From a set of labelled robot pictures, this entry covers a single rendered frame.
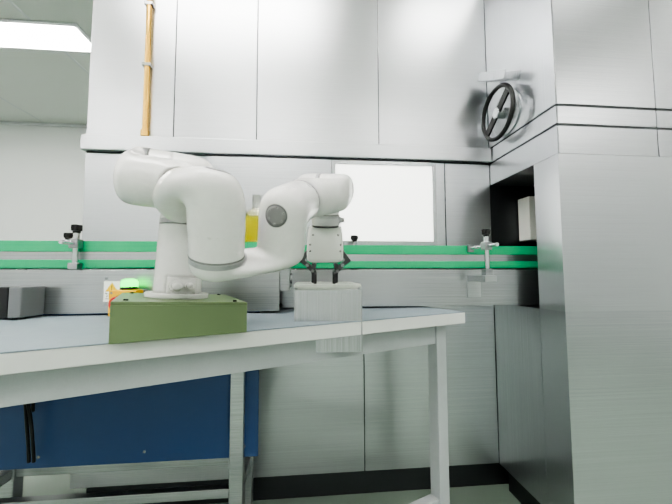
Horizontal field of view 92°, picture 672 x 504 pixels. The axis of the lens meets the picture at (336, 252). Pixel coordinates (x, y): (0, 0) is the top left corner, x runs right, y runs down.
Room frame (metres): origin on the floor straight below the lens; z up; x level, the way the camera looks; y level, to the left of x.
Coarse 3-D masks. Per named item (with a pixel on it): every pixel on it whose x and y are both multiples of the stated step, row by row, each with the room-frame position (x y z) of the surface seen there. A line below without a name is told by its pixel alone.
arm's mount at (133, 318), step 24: (120, 312) 0.56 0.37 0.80; (144, 312) 0.58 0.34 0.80; (168, 312) 0.60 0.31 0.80; (192, 312) 0.62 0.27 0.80; (216, 312) 0.64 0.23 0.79; (240, 312) 0.66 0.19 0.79; (120, 336) 0.57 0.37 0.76; (144, 336) 0.58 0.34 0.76; (168, 336) 0.60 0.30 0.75; (192, 336) 0.62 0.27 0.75
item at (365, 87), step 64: (128, 0) 1.23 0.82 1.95; (192, 0) 1.25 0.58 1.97; (256, 0) 1.28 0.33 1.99; (320, 0) 1.30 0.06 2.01; (384, 0) 1.33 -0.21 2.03; (448, 0) 1.35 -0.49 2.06; (128, 64) 1.23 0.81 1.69; (192, 64) 1.25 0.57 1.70; (256, 64) 1.28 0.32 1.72; (320, 64) 1.30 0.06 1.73; (384, 64) 1.33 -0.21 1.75; (448, 64) 1.35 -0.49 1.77; (128, 128) 1.23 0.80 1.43; (192, 128) 1.25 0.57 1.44; (256, 128) 1.28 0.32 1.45; (320, 128) 1.30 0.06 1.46; (384, 128) 1.33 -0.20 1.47; (448, 128) 1.35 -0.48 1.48; (448, 192) 1.35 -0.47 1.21; (512, 192) 1.38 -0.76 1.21
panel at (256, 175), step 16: (224, 160) 1.24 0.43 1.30; (240, 160) 1.24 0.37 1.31; (256, 160) 1.25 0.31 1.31; (272, 160) 1.25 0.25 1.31; (288, 160) 1.26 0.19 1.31; (304, 160) 1.27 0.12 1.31; (320, 160) 1.27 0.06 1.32; (336, 160) 1.28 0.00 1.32; (352, 160) 1.28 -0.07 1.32; (240, 176) 1.24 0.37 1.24; (256, 176) 1.25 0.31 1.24; (272, 176) 1.25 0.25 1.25; (288, 176) 1.26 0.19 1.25; (432, 176) 1.32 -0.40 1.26; (256, 192) 1.25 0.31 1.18; (432, 192) 1.32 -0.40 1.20
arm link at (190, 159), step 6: (150, 150) 0.66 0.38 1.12; (156, 150) 0.67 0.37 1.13; (162, 150) 0.68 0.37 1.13; (156, 156) 0.65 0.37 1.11; (162, 156) 0.66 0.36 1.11; (168, 156) 0.67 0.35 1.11; (174, 156) 0.67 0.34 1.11; (180, 156) 0.68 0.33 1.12; (186, 156) 0.69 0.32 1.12; (192, 156) 0.70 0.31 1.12; (186, 162) 0.68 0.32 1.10; (192, 162) 0.68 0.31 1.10; (198, 162) 0.69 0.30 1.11; (204, 162) 0.70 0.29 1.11; (162, 216) 0.68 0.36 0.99; (162, 222) 0.68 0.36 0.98; (168, 222) 0.67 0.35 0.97; (174, 222) 0.67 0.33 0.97
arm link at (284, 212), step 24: (288, 192) 0.52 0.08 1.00; (312, 192) 0.60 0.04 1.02; (264, 216) 0.53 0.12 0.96; (288, 216) 0.52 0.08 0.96; (312, 216) 0.61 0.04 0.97; (264, 240) 0.55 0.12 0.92; (288, 240) 0.54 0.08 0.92; (192, 264) 0.49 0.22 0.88; (240, 264) 0.51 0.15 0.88; (264, 264) 0.54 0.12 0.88; (288, 264) 0.56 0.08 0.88
